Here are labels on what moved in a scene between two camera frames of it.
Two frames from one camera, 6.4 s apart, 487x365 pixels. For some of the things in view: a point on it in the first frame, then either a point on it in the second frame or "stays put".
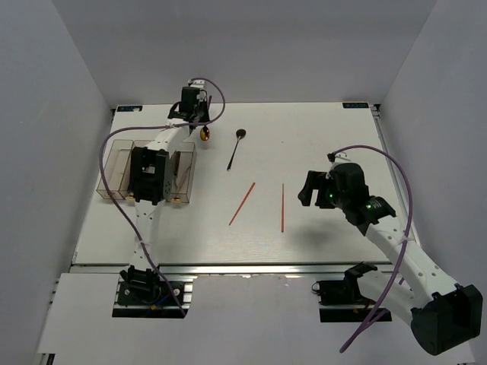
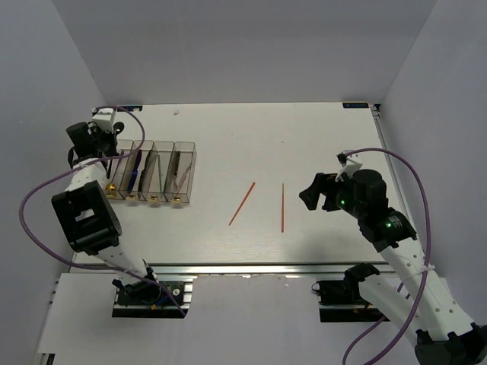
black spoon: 240,134 → 118,128
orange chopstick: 282,207 stays put
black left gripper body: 201,111 → 104,141
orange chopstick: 242,204 stays put
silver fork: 183,179 stays put
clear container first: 114,169 stays put
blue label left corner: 128,108 stays put
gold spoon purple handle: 205,132 → 111,186
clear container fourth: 183,182 stays put
